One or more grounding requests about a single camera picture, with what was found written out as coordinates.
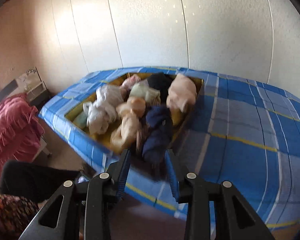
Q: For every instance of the white cabinet with flower print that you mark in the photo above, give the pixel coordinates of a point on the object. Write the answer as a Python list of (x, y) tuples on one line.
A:
[(34, 87)]

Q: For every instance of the dark blue fuzzy cloth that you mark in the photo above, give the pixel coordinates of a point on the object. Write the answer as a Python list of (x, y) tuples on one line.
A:
[(159, 134)]

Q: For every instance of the dark red cardboard box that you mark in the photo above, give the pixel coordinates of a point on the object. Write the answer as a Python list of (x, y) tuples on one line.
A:
[(127, 83)]

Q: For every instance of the light green cloth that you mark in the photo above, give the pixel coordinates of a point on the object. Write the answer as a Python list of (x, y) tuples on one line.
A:
[(149, 94)]

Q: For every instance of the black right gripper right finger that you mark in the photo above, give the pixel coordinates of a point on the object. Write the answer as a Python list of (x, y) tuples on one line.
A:
[(234, 217)]

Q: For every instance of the white cloth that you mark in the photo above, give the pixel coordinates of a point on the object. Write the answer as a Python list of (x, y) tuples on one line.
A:
[(102, 112)]

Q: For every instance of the pink red blanket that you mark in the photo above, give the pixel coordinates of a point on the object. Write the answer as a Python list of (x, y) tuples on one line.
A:
[(20, 130)]

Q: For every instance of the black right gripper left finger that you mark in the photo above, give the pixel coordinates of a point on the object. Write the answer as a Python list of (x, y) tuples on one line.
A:
[(59, 218)]

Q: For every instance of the black soft item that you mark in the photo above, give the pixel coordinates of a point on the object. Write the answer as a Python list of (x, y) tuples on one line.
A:
[(161, 82)]

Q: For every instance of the blue plaid table cover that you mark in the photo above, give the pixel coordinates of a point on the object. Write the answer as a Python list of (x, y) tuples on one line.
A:
[(241, 130)]

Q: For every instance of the teal cloth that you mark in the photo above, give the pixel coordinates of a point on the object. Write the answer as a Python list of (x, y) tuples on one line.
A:
[(81, 120)]

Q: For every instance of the pink plush cloth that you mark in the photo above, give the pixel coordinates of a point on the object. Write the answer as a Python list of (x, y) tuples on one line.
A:
[(181, 93)]

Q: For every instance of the beige cloth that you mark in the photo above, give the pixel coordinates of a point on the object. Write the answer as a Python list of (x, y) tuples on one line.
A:
[(130, 113)]

